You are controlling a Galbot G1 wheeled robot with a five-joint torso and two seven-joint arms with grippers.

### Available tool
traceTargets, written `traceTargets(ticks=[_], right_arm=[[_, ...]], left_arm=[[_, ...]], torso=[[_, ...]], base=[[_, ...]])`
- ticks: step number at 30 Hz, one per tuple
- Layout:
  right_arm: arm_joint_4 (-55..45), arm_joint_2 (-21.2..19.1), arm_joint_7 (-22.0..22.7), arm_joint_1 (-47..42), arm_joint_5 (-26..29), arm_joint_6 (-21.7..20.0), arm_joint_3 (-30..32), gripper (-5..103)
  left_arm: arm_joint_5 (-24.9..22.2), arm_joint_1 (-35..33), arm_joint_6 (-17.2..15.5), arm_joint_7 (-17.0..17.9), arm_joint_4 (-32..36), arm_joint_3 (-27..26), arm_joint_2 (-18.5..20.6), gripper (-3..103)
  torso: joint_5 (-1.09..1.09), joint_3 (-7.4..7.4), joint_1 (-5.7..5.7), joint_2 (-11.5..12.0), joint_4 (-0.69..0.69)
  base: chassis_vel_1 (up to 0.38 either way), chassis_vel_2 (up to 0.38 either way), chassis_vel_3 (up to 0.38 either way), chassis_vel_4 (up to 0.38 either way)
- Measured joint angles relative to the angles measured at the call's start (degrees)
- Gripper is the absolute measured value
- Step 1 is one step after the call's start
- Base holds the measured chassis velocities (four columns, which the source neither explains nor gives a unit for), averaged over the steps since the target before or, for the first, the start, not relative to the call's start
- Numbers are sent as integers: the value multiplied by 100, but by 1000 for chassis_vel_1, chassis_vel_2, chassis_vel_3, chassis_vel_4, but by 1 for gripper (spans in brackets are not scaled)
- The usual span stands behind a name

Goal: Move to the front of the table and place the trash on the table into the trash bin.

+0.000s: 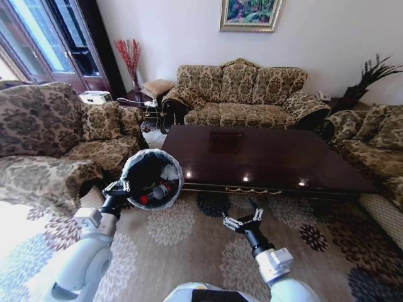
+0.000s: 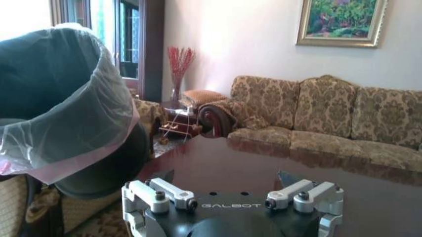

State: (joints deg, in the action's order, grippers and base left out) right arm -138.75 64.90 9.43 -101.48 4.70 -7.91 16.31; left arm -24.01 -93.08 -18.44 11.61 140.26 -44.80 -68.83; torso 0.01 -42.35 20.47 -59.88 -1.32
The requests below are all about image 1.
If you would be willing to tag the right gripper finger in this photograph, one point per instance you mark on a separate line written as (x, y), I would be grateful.
(233, 223)
(257, 214)

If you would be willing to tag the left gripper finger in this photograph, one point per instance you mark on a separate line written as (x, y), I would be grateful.
(126, 185)
(110, 187)

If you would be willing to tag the round bin with clear liner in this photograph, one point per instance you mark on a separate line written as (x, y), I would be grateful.
(151, 171)

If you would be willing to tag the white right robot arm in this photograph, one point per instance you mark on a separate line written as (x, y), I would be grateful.
(280, 270)

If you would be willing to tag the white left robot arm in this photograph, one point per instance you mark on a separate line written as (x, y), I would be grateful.
(89, 261)

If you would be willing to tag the crumpled white paper trash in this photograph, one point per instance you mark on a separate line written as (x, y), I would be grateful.
(169, 173)

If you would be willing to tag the plastic bottle with red cap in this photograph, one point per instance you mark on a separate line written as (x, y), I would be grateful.
(157, 192)

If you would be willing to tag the dark wooden coffee table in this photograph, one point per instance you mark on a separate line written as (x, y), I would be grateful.
(264, 157)

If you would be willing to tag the flower-patterned rug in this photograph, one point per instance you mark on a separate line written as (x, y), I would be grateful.
(176, 251)

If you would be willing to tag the floral square cushion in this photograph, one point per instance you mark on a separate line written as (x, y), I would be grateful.
(382, 127)
(130, 119)
(100, 121)

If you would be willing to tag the white robot front shell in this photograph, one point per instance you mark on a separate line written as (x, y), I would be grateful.
(214, 292)

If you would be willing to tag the dark wooden side table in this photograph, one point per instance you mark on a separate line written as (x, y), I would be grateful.
(138, 98)

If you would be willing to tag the floral sofa with wide armrest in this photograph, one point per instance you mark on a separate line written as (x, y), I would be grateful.
(37, 132)

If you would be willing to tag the white box appliance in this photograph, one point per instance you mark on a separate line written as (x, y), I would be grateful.
(95, 97)

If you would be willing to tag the clear glass vase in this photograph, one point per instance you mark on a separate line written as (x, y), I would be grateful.
(136, 85)

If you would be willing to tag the beige textured cushion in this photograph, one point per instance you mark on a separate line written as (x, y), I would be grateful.
(157, 87)

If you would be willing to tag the floral three-seat sofa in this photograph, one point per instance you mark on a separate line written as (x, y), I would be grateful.
(239, 97)

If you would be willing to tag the red decorative branches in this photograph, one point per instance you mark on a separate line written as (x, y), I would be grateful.
(129, 56)

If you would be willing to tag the floral armchair with pale base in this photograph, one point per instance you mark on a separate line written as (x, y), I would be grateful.
(374, 157)

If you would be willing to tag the dark corner side table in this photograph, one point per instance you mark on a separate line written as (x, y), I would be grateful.
(335, 104)

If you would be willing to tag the dark wooden glass door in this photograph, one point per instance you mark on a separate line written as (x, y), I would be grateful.
(56, 41)

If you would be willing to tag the dark dried plant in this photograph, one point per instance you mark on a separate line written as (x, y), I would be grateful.
(378, 70)

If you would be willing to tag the framed landscape painting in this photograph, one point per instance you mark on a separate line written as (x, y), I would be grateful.
(250, 14)

